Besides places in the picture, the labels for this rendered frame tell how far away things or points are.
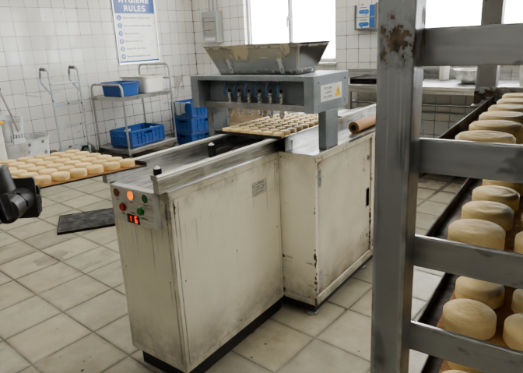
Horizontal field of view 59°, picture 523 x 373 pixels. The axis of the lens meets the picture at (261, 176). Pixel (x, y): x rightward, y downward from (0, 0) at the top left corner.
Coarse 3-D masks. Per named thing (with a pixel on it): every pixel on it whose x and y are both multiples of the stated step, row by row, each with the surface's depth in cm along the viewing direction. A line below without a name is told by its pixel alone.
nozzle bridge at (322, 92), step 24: (216, 72) 250; (312, 72) 216; (336, 72) 211; (192, 96) 239; (216, 96) 241; (264, 96) 223; (288, 96) 215; (312, 96) 198; (336, 96) 214; (216, 120) 251; (336, 120) 217; (336, 144) 220
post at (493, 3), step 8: (488, 0) 71; (496, 0) 70; (504, 0) 71; (488, 8) 71; (496, 8) 70; (504, 8) 71; (488, 16) 71; (496, 16) 71; (480, 24) 72; (480, 72) 74; (488, 72) 73; (496, 72) 73; (480, 80) 74; (488, 80) 74; (496, 80) 73
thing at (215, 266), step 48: (192, 192) 172; (240, 192) 196; (144, 240) 178; (192, 240) 176; (240, 240) 201; (144, 288) 186; (192, 288) 179; (240, 288) 205; (144, 336) 195; (192, 336) 183; (240, 336) 215
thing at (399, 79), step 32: (384, 0) 36; (416, 0) 34; (384, 32) 36; (416, 32) 35; (384, 64) 37; (416, 64) 36; (384, 96) 38; (416, 96) 37; (384, 128) 38; (416, 128) 38; (384, 160) 39; (416, 160) 40; (384, 192) 40; (416, 192) 41; (384, 224) 40; (384, 256) 41; (384, 288) 42; (384, 320) 43; (384, 352) 44
